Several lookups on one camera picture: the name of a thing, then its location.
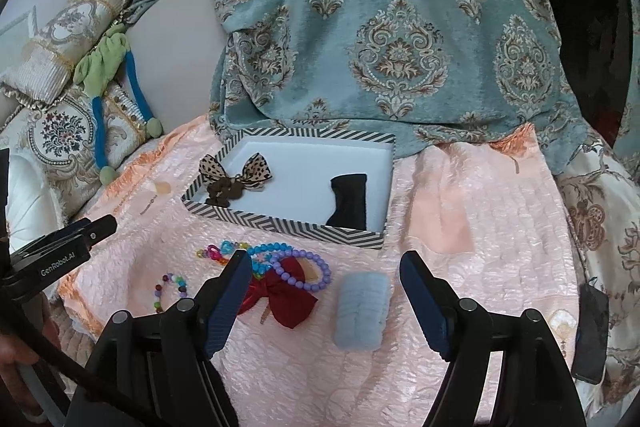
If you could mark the beige floral bedsheet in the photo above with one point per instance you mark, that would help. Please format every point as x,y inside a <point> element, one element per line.
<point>602,201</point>

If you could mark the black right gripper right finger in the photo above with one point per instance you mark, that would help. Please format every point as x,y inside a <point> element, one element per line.
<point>535,387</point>

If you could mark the black velvet cloth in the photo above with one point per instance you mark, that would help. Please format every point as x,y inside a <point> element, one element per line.
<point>350,202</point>

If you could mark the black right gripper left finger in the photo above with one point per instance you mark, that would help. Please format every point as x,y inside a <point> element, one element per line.
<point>156,370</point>

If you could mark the teal damask curtain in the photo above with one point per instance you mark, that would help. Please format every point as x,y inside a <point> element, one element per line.
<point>426,71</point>

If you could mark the person left hand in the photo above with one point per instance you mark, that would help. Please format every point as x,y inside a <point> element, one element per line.
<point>14,352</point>

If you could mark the blue green plush toy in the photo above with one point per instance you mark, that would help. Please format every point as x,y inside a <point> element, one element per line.
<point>95,71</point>

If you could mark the striped jewelry box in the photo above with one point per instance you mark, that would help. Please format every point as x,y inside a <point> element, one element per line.
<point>298,200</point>

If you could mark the red velvet bow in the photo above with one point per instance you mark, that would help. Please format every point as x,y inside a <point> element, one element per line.
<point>288,304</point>

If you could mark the floral embroidered square cushion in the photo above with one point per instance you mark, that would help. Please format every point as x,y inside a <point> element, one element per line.
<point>60,139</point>

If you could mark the pink quilted bedspread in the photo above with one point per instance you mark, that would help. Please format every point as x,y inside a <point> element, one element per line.
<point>487,219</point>

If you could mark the white round satin cushion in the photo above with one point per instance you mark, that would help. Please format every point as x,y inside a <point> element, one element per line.
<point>33,209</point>

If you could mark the cream bolster pillow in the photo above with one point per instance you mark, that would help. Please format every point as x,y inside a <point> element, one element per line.
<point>49,59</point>

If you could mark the leopard print bow scrunchie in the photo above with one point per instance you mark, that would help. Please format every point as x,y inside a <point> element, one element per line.
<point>222,188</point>

